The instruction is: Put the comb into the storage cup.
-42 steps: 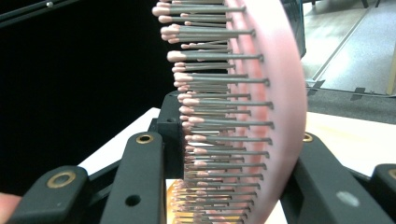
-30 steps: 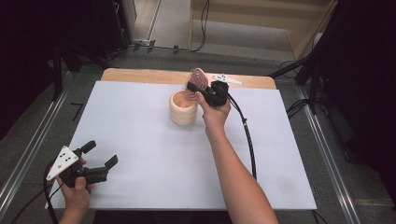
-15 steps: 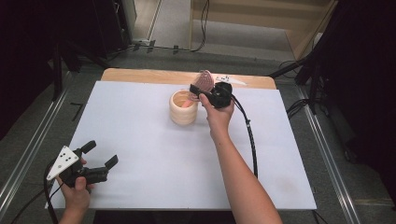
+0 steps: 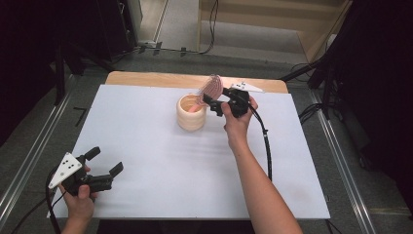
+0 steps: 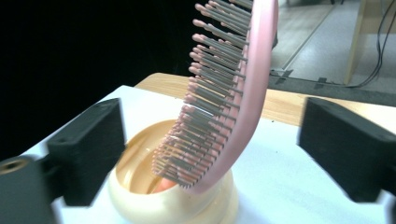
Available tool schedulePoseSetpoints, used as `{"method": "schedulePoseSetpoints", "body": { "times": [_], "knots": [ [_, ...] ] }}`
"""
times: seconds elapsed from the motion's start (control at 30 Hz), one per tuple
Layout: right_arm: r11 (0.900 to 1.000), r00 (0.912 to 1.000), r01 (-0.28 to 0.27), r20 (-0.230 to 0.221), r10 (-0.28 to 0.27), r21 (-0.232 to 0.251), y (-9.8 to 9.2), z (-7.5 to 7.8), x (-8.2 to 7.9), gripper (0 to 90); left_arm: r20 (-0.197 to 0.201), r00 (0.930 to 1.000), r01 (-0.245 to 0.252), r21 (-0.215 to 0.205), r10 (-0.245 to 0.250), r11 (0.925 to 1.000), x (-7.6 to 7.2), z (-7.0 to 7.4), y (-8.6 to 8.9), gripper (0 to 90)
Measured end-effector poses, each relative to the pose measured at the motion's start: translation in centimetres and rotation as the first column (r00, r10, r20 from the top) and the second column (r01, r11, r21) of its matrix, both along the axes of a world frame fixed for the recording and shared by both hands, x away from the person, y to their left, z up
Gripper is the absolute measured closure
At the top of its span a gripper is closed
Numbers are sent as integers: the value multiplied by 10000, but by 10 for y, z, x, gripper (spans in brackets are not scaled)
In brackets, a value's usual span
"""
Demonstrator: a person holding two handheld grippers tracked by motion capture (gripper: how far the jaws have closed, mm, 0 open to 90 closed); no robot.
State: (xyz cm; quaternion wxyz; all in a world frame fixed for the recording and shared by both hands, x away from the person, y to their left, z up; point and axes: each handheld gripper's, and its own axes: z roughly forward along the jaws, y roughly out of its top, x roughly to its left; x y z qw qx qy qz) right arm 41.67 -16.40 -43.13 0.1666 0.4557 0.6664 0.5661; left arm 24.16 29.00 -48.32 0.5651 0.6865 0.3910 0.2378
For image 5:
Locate cream ribbed cup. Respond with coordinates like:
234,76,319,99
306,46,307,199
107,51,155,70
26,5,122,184
106,119,240,224

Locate light wooden shelf unit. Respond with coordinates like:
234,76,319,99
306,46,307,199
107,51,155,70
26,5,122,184
343,0,396,86

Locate white board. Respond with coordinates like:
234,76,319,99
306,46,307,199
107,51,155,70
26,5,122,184
18,85,396,224

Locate pink hairbrush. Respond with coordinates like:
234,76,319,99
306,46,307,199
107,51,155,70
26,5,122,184
151,0,280,196

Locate black hanging cables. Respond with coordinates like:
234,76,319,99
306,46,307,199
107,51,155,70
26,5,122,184
345,0,396,90

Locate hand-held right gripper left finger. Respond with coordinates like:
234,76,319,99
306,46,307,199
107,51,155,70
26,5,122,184
46,97,127,208

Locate wooden table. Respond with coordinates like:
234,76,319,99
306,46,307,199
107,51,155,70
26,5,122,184
134,72,396,135

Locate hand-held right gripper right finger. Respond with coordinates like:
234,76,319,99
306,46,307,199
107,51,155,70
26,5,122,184
297,96,396,203

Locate black tape strip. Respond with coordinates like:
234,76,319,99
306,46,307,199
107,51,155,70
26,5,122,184
313,77,329,91

